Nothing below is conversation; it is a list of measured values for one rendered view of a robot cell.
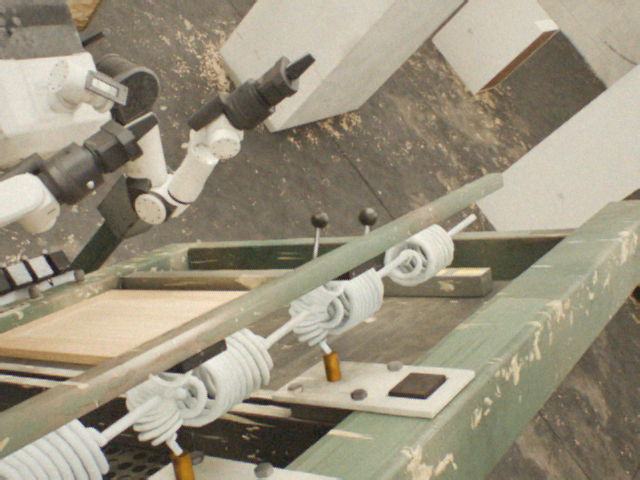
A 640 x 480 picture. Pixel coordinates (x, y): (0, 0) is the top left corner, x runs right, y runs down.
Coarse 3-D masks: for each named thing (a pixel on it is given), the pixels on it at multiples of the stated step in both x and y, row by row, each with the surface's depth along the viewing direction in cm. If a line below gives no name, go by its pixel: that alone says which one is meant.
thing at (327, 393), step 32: (320, 288) 78; (320, 320) 82; (0, 384) 117; (32, 384) 113; (288, 384) 86; (320, 384) 84; (352, 384) 82; (384, 384) 81; (448, 384) 78; (96, 416) 106; (224, 416) 91; (256, 416) 88; (288, 416) 86; (320, 416) 84; (416, 416) 74; (160, 448) 100; (192, 448) 96; (224, 448) 93; (256, 448) 90; (288, 448) 87
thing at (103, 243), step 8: (104, 224) 226; (96, 232) 229; (104, 232) 227; (112, 232) 225; (96, 240) 230; (104, 240) 228; (112, 240) 226; (88, 248) 232; (96, 248) 230; (104, 248) 228; (112, 248) 232; (80, 256) 236; (88, 256) 233; (96, 256) 231; (104, 256) 234; (80, 264) 237; (88, 264) 234; (96, 264) 235; (88, 272) 237
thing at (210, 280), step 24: (144, 288) 191; (168, 288) 186; (192, 288) 182; (216, 288) 177; (240, 288) 173; (384, 288) 152; (408, 288) 149; (432, 288) 146; (456, 288) 143; (480, 288) 140
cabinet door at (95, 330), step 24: (72, 312) 176; (96, 312) 173; (120, 312) 169; (144, 312) 166; (168, 312) 162; (192, 312) 159; (0, 336) 166; (24, 336) 163; (48, 336) 160; (72, 336) 157; (96, 336) 154; (120, 336) 151; (144, 336) 148; (72, 360) 144; (96, 360) 140
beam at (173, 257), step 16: (144, 256) 212; (160, 256) 208; (176, 256) 210; (96, 272) 201; (112, 272) 197; (128, 272) 197; (64, 288) 188; (80, 288) 185; (96, 288) 189; (112, 288) 192; (16, 304) 179; (32, 304) 176; (48, 304) 178; (64, 304) 181; (0, 320) 168; (16, 320) 171; (32, 320) 174
